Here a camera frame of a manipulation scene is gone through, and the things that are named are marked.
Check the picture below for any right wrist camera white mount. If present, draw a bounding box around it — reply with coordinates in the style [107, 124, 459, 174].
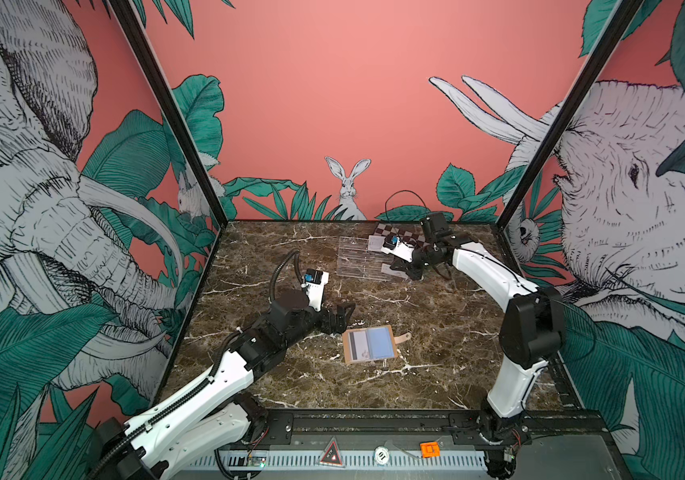
[380, 233, 415, 263]

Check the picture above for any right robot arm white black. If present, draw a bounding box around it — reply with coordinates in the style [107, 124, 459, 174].
[381, 213, 565, 444]

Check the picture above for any white round button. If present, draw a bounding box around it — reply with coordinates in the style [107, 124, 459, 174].
[373, 446, 390, 466]

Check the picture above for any left black frame post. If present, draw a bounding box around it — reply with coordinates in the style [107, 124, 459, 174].
[108, 0, 228, 229]

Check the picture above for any clear acrylic organizer box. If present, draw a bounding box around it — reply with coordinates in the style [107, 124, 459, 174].
[336, 237, 396, 281]

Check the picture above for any folded checkered chess board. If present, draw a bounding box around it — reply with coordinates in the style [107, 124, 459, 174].
[372, 223, 426, 247]

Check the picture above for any orange tag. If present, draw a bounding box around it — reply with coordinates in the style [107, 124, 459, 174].
[419, 441, 441, 459]

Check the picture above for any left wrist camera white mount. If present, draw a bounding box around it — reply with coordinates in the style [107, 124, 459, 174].
[302, 269, 330, 312]

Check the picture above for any right black frame post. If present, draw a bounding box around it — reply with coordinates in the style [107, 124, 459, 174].
[495, 0, 643, 230]

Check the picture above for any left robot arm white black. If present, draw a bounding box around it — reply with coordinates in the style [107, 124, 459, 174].
[84, 291, 355, 479]

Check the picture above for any black frame post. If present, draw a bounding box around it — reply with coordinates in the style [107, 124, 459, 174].
[495, 0, 643, 230]
[108, 0, 228, 229]

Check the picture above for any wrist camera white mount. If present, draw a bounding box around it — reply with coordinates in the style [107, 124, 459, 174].
[380, 233, 415, 263]
[302, 269, 330, 312]

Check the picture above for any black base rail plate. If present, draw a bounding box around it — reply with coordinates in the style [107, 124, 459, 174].
[242, 409, 609, 449]

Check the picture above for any red warning triangle sticker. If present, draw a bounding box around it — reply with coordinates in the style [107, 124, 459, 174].
[318, 437, 345, 468]

